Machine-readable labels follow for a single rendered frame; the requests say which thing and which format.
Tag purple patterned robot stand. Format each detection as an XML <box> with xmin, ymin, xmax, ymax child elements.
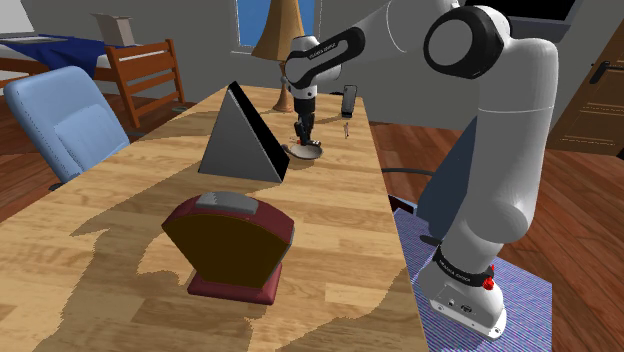
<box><xmin>392</xmin><ymin>204</ymin><xmax>555</xmax><ymax>352</ymax></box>

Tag grey wedge with black face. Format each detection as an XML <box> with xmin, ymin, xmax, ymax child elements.
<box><xmin>198</xmin><ymin>80</ymin><xmax>291</xmax><ymax>184</ymax></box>

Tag brown wooden door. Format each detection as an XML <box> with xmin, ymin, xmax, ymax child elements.
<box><xmin>545</xmin><ymin>19</ymin><xmax>624</xmax><ymax>158</ymax></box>

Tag blue window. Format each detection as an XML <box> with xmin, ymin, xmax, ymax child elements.
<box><xmin>235</xmin><ymin>0</ymin><xmax>317</xmax><ymax>52</ymax></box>

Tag black phone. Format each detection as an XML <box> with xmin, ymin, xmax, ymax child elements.
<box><xmin>340</xmin><ymin>84</ymin><xmax>359</xmax><ymax>120</ymax></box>

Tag light blue chair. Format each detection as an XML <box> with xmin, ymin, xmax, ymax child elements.
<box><xmin>3</xmin><ymin>65</ymin><xmax>131</xmax><ymax>192</ymax></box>

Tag light wooden desk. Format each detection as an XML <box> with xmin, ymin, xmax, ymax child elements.
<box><xmin>0</xmin><ymin>84</ymin><xmax>431</xmax><ymax>352</ymax></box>

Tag grey shallow bowl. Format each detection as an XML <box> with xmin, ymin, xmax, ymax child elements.
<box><xmin>282</xmin><ymin>141</ymin><xmax>324</xmax><ymax>161</ymax></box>

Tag table lamp with tan shade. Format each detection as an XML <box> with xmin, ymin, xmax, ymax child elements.
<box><xmin>251</xmin><ymin>0</ymin><xmax>306</xmax><ymax>114</ymax></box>

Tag dark red clock, brown face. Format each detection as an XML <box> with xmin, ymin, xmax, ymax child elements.
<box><xmin>161</xmin><ymin>191</ymin><xmax>296</xmax><ymax>306</ymax></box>

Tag wooden bed with blue blanket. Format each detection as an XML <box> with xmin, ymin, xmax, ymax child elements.
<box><xmin>0</xmin><ymin>12</ymin><xmax>187</xmax><ymax>129</ymax></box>

